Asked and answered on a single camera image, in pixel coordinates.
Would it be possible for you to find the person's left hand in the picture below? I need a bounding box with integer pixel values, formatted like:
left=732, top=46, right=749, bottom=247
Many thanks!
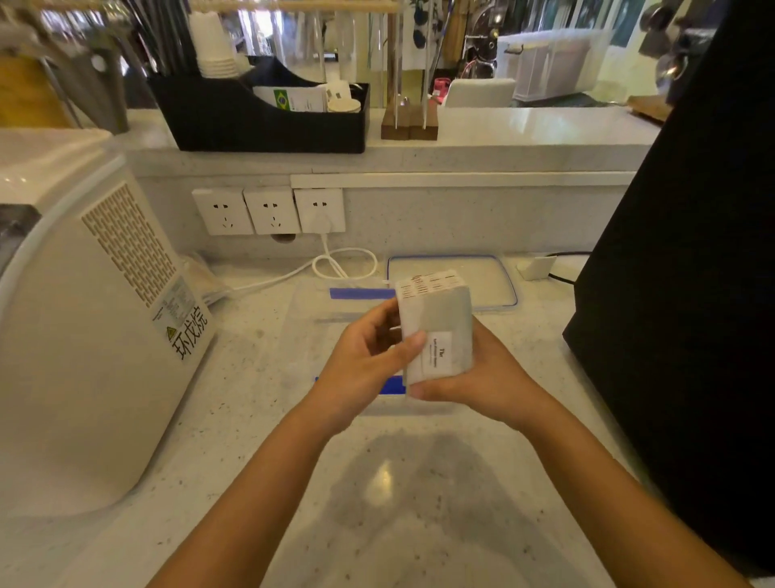
left=306, top=298, right=428, bottom=437

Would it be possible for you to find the person's right hand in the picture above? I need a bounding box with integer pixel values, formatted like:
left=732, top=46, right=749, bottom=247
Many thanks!
left=409, top=316, right=555, bottom=434

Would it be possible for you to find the white card pack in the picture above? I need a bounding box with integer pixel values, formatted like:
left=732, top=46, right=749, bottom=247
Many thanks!
left=395, top=269, right=474, bottom=397

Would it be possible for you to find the person's left forearm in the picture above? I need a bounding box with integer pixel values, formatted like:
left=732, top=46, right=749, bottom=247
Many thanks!
left=145, top=394, right=340, bottom=588

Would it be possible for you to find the person's right forearm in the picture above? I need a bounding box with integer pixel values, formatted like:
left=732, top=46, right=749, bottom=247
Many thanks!
left=515, top=394, right=754, bottom=588

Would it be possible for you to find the clear container with blue clips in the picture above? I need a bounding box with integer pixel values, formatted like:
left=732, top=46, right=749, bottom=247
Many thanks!
left=289, top=283, right=467, bottom=419

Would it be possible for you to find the clear lid with blue rim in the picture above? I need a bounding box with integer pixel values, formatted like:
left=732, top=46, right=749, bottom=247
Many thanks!
left=386, top=254, right=520, bottom=313

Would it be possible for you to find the white charger adapter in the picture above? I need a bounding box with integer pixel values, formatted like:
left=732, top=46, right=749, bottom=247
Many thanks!
left=516, top=254, right=558, bottom=281

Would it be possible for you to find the wooden sign holder block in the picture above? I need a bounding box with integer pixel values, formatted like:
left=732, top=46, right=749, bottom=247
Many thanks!
left=381, top=100, right=440, bottom=141

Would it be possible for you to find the white rectangular box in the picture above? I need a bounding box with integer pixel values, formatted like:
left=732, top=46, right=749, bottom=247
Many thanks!
left=444, top=78, right=517, bottom=109

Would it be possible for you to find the large black appliance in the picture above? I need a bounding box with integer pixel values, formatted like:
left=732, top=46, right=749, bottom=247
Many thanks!
left=562, top=0, right=775, bottom=576

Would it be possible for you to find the white card with flag print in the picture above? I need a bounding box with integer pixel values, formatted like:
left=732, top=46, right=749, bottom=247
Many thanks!
left=253, top=85, right=328, bottom=113

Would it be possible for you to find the black organizer box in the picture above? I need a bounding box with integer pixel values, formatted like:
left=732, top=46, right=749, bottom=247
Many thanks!
left=147, top=56, right=370, bottom=154

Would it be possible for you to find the white countertop appliance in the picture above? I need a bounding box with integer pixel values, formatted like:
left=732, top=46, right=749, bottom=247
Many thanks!
left=0, top=128, right=219, bottom=519

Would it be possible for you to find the clear plastic storage box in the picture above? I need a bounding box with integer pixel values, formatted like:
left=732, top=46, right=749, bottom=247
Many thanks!
left=496, top=29, right=612, bottom=103

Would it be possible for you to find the wooden board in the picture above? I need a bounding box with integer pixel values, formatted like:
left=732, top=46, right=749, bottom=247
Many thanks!
left=626, top=94, right=674, bottom=124

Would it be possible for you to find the stack of white paper cups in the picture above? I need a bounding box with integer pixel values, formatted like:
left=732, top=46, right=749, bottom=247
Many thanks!
left=189, top=12, right=240, bottom=78

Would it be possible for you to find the bundle of black straws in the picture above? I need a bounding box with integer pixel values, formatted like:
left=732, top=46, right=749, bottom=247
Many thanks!
left=124, top=0, right=201, bottom=76

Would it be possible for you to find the metal container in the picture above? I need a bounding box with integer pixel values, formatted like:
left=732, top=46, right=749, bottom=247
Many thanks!
left=42, top=42, right=131, bottom=135

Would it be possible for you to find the white plug with cable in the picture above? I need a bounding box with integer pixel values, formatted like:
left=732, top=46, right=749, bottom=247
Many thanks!
left=206, top=212, right=391, bottom=304

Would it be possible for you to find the black cable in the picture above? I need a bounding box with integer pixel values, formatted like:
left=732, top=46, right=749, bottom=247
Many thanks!
left=548, top=251, right=594, bottom=286

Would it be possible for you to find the white wall socket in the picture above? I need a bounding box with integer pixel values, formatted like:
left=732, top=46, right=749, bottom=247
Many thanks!
left=243, top=187, right=302, bottom=236
left=192, top=188, right=255, bottom=237
left=293, top=188, right=347, bottom=235

